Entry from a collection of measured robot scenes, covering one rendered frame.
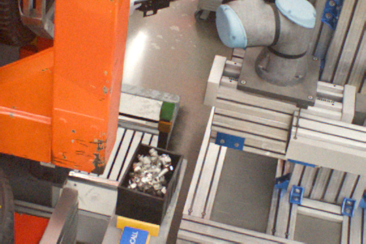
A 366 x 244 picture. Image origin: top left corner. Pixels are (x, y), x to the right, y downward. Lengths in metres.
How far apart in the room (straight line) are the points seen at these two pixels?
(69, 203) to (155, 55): 1.39
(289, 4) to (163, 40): 1.66
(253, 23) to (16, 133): 0.74
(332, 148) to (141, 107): 1.20
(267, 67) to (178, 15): 1.74
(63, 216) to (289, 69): 0.78
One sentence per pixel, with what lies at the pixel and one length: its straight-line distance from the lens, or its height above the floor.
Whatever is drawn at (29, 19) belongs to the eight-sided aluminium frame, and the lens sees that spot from 2.54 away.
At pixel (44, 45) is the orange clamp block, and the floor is 0.53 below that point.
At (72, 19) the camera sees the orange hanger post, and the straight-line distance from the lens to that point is 2.04.
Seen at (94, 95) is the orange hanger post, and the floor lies 0.81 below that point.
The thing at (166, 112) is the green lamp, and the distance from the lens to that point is 2.39.
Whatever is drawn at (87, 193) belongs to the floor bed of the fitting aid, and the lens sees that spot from 2.91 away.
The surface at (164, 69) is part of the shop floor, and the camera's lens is 3.62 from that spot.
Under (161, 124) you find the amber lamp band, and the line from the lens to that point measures 2.42.
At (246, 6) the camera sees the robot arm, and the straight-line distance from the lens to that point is 2.16.
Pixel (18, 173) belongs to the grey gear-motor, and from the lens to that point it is 2.77.
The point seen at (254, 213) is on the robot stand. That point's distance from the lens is 2.76.
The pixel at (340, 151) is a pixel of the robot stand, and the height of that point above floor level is 0.73.
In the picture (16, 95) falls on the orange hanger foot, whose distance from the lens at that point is 2.28.
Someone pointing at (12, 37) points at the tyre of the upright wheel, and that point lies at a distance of 2.59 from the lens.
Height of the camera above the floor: 2.19
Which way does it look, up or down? 40 degrees down
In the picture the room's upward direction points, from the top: 9 degrees clockwise
